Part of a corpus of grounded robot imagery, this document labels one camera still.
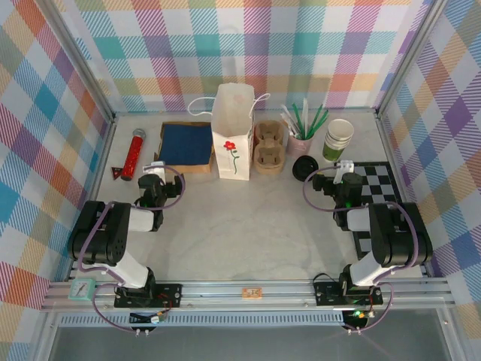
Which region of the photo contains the white flower paper bag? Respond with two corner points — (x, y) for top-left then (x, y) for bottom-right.
(187, 83), (271, 181)

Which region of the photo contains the aluminium frame post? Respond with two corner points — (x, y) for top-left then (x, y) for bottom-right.
(44, 0), (117, 123)
(375, 0), (449, 116)

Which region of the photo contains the black connector board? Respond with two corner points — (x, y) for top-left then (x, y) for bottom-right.
(129, 311), (168, 327)
(342, 308), (371, 329)

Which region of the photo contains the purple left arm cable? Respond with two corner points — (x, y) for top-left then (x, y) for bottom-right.
(77, 165), (187, 335)

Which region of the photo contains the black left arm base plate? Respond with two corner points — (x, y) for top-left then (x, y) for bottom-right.
(113, 284), (184, 310)

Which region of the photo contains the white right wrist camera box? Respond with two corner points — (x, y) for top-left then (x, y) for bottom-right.
(335, 159), (355, 184)

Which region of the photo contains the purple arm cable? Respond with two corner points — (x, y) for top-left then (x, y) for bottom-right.
(77, 165), (187, 335)
(303, 167), (420, 335)

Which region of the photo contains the brown pulp cup carrier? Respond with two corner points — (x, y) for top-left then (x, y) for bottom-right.
(254, 120), (286, 169)

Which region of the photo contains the stack of green paper cups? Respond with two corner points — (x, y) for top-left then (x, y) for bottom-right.
(322, 131), (353, 163)

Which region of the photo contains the red glitter toy microphone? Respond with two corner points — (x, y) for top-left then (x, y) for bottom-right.
(120, 129), (147, 182)

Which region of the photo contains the thin aluminium wall rail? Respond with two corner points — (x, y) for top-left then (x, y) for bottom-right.
(112, 107), (379, 118)

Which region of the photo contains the grey slotted cable duct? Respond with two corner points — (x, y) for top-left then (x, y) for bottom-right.
(56, 314), (345, 326)

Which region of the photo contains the green paper coffee cup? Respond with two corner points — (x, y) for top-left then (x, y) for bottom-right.
(328, 119), (355, 142)

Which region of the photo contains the black plastic cup lid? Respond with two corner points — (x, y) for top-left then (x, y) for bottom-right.
(292, 154), (319, 181)

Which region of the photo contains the black grey chessboard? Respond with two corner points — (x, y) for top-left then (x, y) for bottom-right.
(351, 161), (409, 261)

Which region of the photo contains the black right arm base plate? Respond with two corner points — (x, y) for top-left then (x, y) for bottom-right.
(313, 281), (384, 308)

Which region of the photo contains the wide aluminium base rail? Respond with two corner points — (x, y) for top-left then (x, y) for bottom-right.
(40, 280), (458, 314)

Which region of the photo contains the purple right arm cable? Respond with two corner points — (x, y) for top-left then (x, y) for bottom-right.
(303, 167), (420, 335)

